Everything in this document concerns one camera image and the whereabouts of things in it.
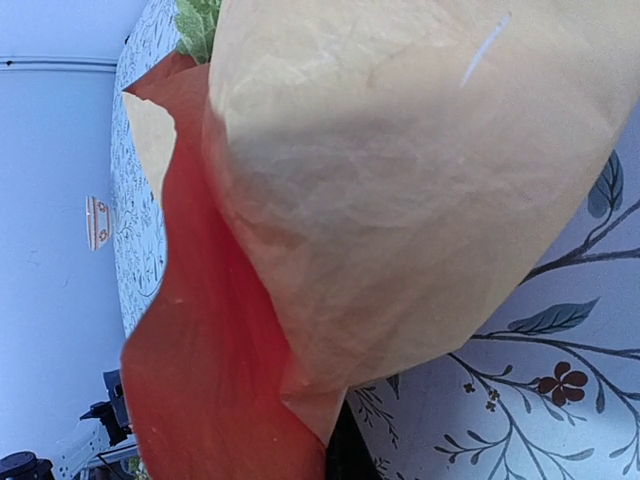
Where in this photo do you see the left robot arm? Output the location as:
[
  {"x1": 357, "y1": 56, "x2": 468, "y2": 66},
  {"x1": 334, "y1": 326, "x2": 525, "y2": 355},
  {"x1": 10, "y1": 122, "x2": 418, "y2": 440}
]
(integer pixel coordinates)
[{"x1": 1, "y1": 370, "x2": 133, "y2": 479}]

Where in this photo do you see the yellow wrapping paper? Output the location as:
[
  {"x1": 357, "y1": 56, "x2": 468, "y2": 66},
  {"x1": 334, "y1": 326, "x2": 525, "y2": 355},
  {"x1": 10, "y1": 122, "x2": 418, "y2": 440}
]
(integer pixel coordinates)
[{"x1": 122, "y1": 0, "x2": 640, "y2": 446}]

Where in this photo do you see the left metal frame post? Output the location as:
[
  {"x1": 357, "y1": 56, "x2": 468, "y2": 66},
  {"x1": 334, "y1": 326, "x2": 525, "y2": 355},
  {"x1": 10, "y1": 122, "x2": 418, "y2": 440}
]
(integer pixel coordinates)
[{"x1": 1, "y1": 55, "x2": 117, "y2": 72}]

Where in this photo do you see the red white patterned bowl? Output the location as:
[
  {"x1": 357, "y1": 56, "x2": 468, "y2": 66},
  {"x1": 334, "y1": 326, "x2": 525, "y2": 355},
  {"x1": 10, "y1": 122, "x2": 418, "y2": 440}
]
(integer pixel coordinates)
[{"x1": 86, "y1": 195, "x2": 112, "y2": 251}]

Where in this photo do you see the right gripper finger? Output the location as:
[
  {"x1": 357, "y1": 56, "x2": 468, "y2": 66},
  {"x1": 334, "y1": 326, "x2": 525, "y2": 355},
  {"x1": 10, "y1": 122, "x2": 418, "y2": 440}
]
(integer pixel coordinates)
[{"x1": 325, "y1": 401, "x2": 381, "y2": 480}]

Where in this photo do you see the orange wrapping paper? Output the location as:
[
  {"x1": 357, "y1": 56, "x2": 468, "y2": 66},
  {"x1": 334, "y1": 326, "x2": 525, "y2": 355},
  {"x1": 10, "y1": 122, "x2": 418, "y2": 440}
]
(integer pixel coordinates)
[{"x1": 121, "y1": 53, "x2": 325, "y2": 479}]

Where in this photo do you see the floral patterned tablecloth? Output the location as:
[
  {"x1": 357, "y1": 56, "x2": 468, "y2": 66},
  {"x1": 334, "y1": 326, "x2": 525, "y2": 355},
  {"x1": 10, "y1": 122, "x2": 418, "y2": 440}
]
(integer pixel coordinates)
[{"x1": 111, "y1": 1, "x2": 639, "y2": 479}]

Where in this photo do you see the green leafy fake stem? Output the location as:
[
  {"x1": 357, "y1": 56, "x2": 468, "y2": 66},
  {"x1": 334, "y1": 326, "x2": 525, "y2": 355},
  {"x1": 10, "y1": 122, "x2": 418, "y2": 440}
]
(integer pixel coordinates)
[{"x1": 174, "y1": 0, "x2": 221, "y2": 64}]

